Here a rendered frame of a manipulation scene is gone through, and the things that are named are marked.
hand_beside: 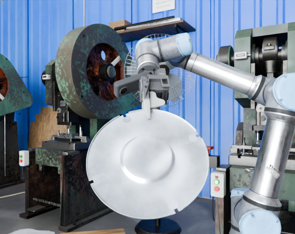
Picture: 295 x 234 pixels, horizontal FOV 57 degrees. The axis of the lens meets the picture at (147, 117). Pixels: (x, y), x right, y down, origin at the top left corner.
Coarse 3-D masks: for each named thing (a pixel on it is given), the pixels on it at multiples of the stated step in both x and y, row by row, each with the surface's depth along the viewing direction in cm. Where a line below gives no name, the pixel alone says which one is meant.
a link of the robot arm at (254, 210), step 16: (272, 80) 90; (288, 80) 80; (272, 96) 83; (288, 96) 79; (272, 112) 83; (288, 112) 80; (272, 128) 83; (288, 128) 82; (272, 144) 83; (288, 144) 82; (272, 160) 82; (256, 176) 85; (272, 176) 82; (256, 192) 84; (272, 192) 83; (240, 208) 88; (256, 208) 82; (272, 208) 81; (240, 224) 84; (256, 224) 81; (272, 224) 80
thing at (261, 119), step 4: (256, 104) 166; (260, 104) 164; (256, 108) 165; (260, 108) 163; (256, 112) 166; (260, 112) 162; (256, 116) 166; (260, 116) 162; (264, 116) 161; (256, 120) 166; (260, 120) 162; (264, 120) 161; (256, 124) 166; (260, 124) 163; (264, 124) 161
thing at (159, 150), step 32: (128, 128) 70; (160, 128) 70; (192, 128) 69; (96, 160) 64; (128, 160) 64; (160, 160) 63; (192, 160) 64; (96, 192) 60; (128, 192) 60; (160, 192) 59; (192, 192) 59
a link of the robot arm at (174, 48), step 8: (160, 40) 90; (168, 40) 88; (176, 40) 87; (184, 40) 87; (160, 48) 88; (168, 48) 88; (176, 48) 88; (184, 48) 88; (192, 48) 89; (160, 56) 89; (168, 56) 89; (176, 56) 90; (184, 56) 90
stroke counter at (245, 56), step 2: (236, 52) 164; (238, 52) 163; (240, 52) 163; (242, 52) 162; (244, 52) 162; (246, 52) 161; (236, 54) 164; (238, 54) 163; (240, 54) 163; (242, 54) 162; (244, 54) 161; (246, 54) 161; (248, 54) 162; (250, 54) 162; (236, 56) 164; (238, 56) 163; (240, 56) 163; (242, 56) 162; (244, 56) 162; (246, 56) 161; (236, 58) 164; (238, 58) 163; (240, 58) 163; (242, 58) 163; (244, 58) 163; (246, 58) 163
